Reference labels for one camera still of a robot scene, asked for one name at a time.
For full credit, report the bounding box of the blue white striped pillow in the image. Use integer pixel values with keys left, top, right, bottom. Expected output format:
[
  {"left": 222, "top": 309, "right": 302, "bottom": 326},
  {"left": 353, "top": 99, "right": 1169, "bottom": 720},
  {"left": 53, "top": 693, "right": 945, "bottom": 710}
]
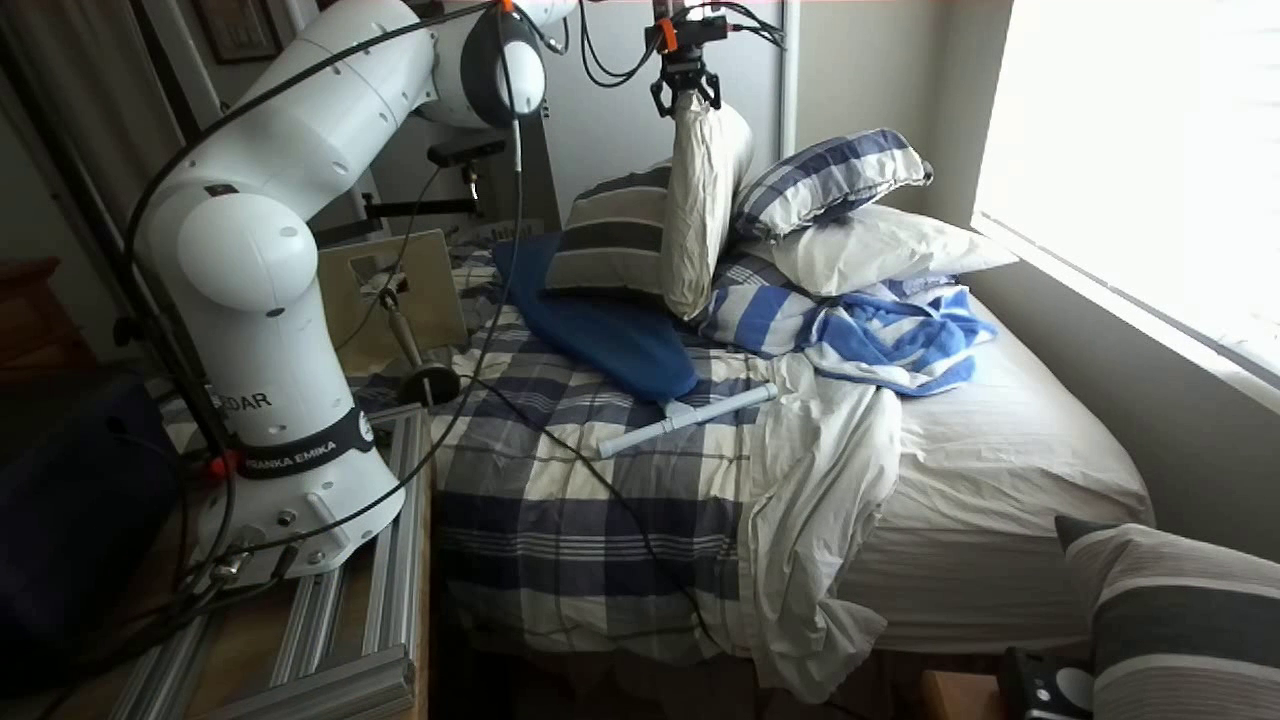
[{"left": 697, "top": 258, "right": 827, "bottom": 362}]

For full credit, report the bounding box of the mattress with white sheet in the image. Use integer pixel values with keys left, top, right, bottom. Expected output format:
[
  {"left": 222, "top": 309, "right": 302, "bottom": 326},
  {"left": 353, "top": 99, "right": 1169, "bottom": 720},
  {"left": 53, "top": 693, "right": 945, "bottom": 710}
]
[{"left": 830, "top": 286, "right": 1157, "bottom": 658}]

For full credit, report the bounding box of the white crumpled duvet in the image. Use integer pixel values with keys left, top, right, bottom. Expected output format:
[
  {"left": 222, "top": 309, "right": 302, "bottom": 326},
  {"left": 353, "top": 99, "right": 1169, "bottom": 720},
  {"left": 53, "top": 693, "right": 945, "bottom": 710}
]
[{"left": 715, "top": 354, "right": 912, "bottom": 710}]

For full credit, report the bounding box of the grey striped pillow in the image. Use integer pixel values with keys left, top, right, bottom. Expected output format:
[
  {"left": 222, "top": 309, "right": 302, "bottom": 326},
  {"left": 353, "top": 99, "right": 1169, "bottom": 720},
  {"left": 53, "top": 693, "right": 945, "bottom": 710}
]
[
  {"left": 541, "top": 159, "right": 674, "bottom": 303},
  {"left": 1053, "top": 514, "right": 1280, "bottom": 720}
]

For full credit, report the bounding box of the beige board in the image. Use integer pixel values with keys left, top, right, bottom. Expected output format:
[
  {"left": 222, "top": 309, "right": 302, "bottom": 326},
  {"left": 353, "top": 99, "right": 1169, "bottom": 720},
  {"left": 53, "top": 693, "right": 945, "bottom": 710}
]
[{"left": 312, "top": 228, "right": 471, "bottom": 380}]

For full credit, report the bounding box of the flat white pillow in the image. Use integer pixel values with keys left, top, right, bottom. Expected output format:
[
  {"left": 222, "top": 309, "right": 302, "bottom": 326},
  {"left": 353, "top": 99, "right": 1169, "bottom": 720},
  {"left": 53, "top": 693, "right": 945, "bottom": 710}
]
[{"left": 744, "top": 201, "right": 1022, "bottom": 303}]

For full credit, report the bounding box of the blue plaid blanket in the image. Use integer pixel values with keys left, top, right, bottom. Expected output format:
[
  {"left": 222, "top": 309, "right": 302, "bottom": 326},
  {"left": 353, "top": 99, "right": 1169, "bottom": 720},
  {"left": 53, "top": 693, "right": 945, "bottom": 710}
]
[{"left": 428, "top": 218, "right": 803, "bottom": 673}]

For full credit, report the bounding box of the blue white crumpled cloth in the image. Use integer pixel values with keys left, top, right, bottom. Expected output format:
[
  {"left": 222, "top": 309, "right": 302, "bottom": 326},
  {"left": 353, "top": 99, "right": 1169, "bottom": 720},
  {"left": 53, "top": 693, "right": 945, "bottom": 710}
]
[{"left": 794, "top": 272, "right": 999, "bottom": 402}]

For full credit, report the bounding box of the brown wooden furniture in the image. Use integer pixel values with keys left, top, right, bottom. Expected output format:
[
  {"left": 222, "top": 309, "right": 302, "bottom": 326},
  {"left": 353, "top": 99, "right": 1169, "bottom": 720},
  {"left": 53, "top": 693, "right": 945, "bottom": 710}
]
[{"left": 0, "top": 258, "right": 84, "bottom": 392}]

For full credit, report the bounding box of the white plastic tube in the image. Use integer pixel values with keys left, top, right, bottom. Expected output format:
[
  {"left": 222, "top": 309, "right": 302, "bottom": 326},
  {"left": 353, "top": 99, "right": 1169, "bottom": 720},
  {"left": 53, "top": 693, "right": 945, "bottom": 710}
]
[{"left": 603, "top": 380, "right": 784, "bottom": 459}]

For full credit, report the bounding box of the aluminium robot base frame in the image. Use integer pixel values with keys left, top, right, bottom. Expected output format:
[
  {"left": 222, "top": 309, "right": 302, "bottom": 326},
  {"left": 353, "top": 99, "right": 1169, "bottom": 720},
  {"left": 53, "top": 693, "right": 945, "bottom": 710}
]
[{"left": 102, "top": 403, "right": 435, "bottom": 720}]

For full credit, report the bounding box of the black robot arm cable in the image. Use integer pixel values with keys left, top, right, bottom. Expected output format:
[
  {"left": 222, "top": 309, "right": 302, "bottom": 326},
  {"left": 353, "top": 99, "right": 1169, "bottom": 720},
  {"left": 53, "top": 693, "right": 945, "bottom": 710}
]
[{"left": 118, "top": 0, "right": 791, "bottom": 577}]

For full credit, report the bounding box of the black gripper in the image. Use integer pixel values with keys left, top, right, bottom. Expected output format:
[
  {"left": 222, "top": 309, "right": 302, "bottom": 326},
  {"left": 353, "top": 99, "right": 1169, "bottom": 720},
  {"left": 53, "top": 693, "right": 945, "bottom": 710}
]
[{"left": 644, "top": 10, "right": 736, "bottom": 119}]

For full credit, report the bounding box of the black cable on bed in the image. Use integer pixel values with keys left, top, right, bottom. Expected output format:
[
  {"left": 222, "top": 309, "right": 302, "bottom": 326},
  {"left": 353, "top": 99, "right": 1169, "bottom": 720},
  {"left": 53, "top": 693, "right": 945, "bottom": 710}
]
[{"left": 456, "top": 372, "right": 724, "bottom": 644}]

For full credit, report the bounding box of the black bag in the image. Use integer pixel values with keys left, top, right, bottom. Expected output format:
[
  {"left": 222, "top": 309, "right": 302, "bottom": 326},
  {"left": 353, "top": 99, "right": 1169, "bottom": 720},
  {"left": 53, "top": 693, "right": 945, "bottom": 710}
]
[{"left": 0, "top": 378, "right": 184, "bottom": 696}]

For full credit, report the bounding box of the window with white blinds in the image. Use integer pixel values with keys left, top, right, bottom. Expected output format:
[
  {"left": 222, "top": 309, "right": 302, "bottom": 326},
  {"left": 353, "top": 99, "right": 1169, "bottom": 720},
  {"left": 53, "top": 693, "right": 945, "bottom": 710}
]
[{"left": 970, "top": 0, "right": 1280, "bottom": 385}]

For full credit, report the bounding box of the dark blue cushion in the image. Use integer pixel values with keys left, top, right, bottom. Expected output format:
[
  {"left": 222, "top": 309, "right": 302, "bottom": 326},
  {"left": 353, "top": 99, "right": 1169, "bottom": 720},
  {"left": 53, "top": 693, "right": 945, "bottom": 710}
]
[{"left": 491, "top": 236, "right": 703, "bottom": 409}]

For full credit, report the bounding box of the large white pillow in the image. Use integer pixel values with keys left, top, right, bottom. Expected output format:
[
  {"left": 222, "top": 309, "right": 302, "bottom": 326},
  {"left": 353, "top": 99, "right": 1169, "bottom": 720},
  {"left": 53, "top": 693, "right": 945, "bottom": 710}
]
[{"left": 660, "top": 97, "right": 760, "bottom": 330}]

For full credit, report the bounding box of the small stand with black base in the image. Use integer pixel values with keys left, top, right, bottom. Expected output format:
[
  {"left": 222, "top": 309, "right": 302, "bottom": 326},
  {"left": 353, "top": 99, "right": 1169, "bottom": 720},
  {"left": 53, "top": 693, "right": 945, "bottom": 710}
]
[{"left": 354, "top": 263, "right": 463, "bottom": 414}]

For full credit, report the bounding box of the blue plaid pillow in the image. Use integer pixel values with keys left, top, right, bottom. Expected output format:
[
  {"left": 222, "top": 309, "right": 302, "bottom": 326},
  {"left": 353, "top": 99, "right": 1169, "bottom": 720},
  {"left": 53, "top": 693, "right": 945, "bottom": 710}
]
[{"left": 732, "top": 124, "right": 936, "bottom": 249}]

